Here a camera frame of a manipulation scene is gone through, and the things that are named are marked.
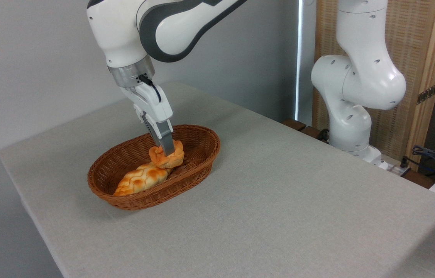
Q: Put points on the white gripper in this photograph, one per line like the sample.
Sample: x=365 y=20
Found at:
x=153 y=102

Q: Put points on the round knotted bread roll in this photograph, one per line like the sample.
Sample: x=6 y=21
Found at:
x=157 y=159

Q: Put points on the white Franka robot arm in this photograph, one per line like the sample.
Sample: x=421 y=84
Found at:
x=124 y=31

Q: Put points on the brown oval wicker basket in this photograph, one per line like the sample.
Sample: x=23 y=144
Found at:
x=200 y=154

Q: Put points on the long braided bread loaf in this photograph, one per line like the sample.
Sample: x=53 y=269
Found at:
x=140 y=181

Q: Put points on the silver metal wrist flange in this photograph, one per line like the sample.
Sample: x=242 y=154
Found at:
x=126 y=75

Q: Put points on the dark wooden platform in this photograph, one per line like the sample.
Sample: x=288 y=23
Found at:
x=294 y=124

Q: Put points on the grey tablecloth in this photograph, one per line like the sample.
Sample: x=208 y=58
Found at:
x=279 y=212

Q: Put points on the wooden rattan folding screen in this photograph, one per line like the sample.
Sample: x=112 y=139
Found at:
x=414 y=46

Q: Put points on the metal screen hinge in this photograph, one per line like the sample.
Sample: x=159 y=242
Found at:
x=428 y=94

